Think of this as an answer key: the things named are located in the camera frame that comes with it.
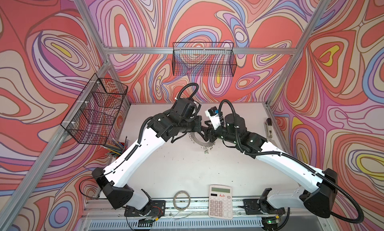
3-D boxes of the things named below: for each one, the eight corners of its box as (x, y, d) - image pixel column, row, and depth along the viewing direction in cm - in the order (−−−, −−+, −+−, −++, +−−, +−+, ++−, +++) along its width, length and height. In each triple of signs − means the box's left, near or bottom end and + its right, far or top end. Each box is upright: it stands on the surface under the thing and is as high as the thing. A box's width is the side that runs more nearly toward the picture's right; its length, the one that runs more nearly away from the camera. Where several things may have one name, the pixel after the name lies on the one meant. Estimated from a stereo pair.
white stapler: (266, 138, 102) (269, 134, 98) (264, 122, 111) (267, 117, 107) (271, 139, 101) (274, 135, 97) (269, 123, 111) (271, 118, 107)
